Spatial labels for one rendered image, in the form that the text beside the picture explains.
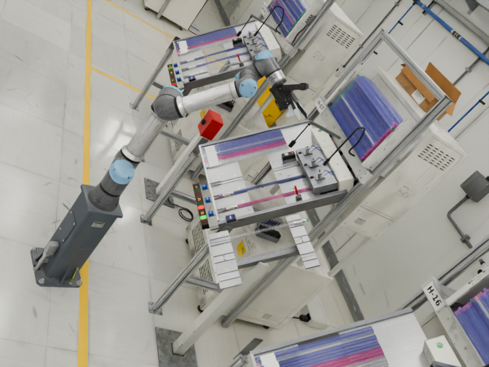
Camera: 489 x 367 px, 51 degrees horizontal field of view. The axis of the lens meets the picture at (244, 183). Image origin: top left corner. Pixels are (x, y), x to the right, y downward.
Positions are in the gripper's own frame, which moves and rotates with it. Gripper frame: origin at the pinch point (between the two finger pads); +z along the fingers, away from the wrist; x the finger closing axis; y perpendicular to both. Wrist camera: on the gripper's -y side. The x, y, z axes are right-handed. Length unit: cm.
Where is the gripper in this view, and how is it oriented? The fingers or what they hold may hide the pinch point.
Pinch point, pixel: (305, 119)
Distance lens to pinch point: 234.0
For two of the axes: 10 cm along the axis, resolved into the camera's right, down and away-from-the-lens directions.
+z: 5.0, 8.6, 0.2
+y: -8.1, 4.6, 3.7
